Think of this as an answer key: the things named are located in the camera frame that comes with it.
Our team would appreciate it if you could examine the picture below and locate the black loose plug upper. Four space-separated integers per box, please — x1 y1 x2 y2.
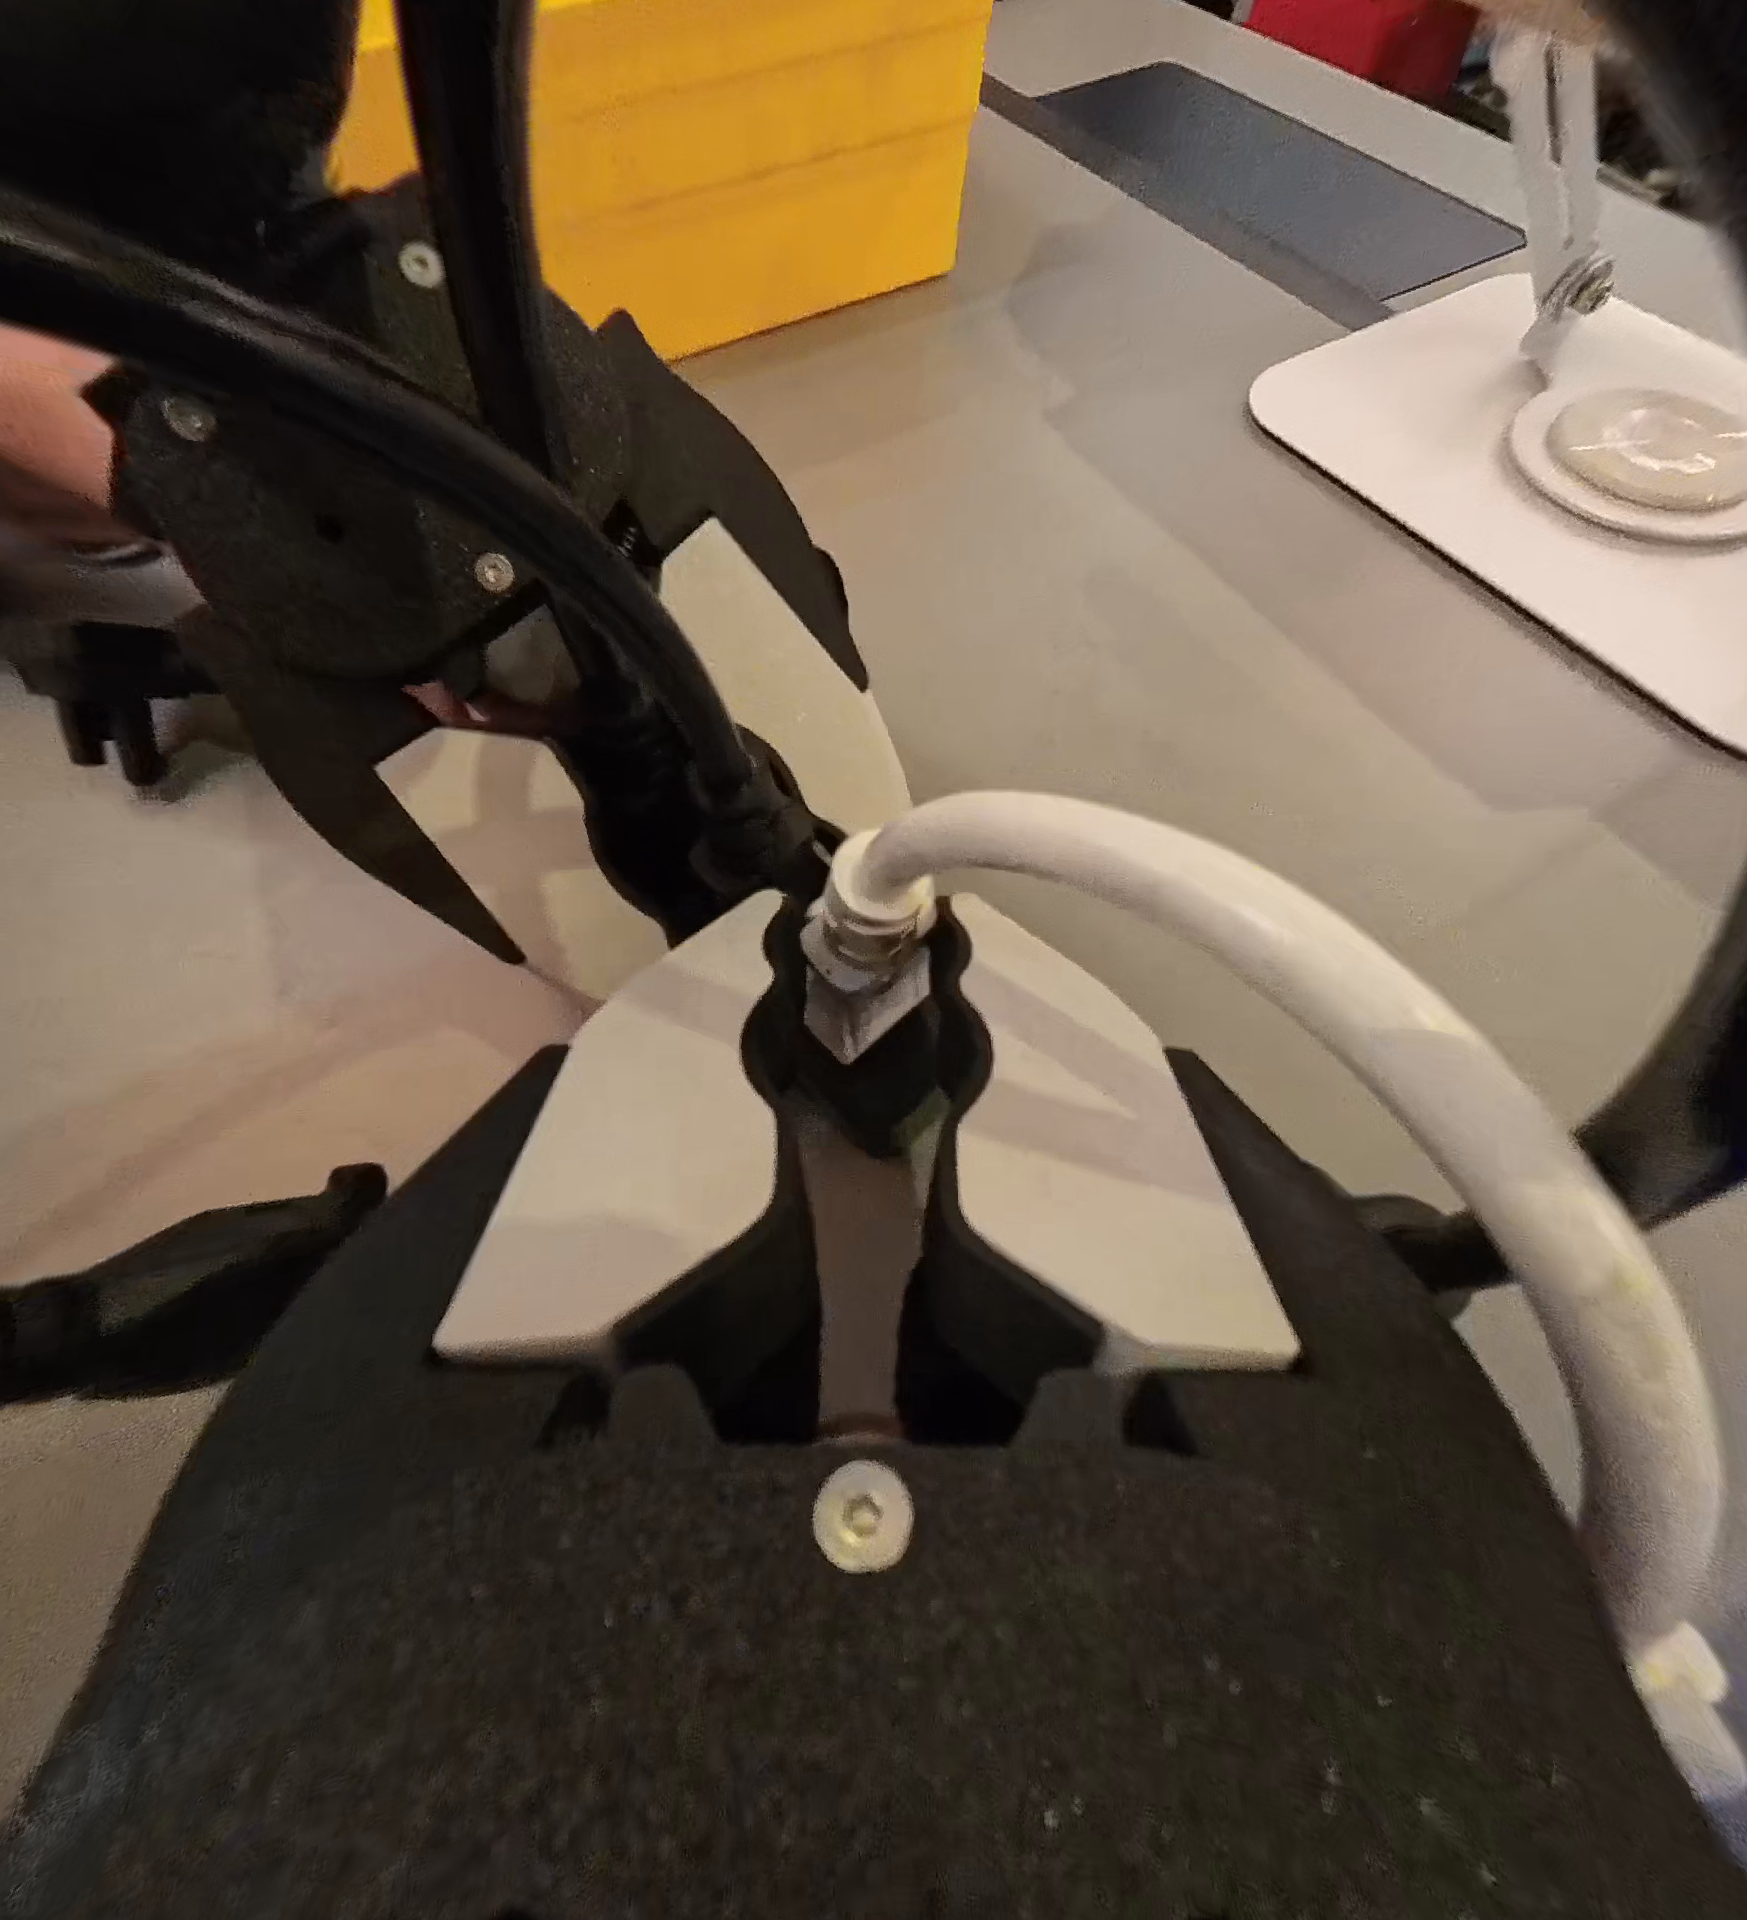
0 1161 390 1430

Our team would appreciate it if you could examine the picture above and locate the person's left hand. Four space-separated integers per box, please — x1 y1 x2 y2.
0 300 142 575

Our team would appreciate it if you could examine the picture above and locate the dark flat pad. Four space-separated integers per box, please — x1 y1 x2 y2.
980 61 1529 333

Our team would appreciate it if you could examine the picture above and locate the white ribbed plug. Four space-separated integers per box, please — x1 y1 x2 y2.
1634 1623 1747 1799

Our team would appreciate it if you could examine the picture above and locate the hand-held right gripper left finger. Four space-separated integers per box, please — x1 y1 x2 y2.
431 892 834 1414

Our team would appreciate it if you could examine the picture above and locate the yellow box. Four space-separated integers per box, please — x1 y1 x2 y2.
323 0 994 363

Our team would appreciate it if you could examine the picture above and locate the white power cable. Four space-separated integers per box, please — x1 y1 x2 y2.
796 790 1723 1653

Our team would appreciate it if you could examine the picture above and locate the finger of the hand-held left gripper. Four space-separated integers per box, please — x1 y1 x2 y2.
549 702 820 939
653 513 917 840

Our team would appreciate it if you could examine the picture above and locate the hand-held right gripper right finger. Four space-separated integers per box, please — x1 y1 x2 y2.
915 887 1303 1414

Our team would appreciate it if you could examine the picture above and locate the smooth black power cord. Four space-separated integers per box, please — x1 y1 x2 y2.
0 142 845 902

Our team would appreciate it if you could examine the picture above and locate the red bin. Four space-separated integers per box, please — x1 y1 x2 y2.
1240 0 1481 106

